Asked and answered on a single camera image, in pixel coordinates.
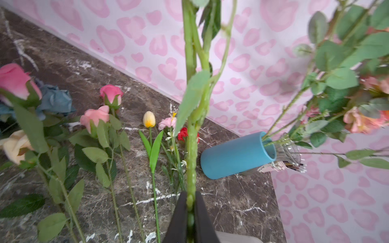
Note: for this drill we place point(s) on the clear ribbed glass vase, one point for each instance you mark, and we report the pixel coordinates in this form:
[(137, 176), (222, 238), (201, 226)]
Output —
[(288, 152)]

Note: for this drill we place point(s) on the coral peony flower branch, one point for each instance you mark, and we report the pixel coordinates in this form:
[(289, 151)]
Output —
[(348, 75)]

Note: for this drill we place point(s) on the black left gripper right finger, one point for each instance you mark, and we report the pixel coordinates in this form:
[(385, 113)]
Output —
[(204, 229)]

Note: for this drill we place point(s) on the yellow tulip flower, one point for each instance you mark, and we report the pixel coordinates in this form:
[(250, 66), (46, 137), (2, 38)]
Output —
[(152, 147)]

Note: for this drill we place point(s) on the light pink carnation flower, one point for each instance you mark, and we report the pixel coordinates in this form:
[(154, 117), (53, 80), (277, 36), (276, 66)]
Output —
[(169, 122)]

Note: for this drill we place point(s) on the pale pink peony branch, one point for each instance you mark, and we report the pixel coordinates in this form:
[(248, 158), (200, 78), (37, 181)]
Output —
[(367, 157)]

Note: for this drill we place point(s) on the teal cylindrical vase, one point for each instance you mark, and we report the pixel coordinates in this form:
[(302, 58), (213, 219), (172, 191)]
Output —
[(237, 156)]

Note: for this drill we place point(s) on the blue grey artificial flower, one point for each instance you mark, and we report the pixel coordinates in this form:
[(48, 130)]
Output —
[(46, 98)]

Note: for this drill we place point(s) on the white ribbed ceramic vase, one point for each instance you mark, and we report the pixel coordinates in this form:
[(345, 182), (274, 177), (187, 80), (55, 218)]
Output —
[(236, 238)]

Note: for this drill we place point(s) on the large pink peony branch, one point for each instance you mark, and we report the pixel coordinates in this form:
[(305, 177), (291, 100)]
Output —
[(201, 24)]

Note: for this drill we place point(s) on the red carnation flower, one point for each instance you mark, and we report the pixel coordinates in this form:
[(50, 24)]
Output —
[(183, 135)]

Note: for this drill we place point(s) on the bunch of artificial flowers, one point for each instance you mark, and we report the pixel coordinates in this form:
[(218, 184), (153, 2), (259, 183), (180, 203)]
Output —
[(59, 146)]

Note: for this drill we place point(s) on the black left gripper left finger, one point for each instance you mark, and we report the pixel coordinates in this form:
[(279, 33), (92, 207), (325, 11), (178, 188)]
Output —
[(177, 230)]

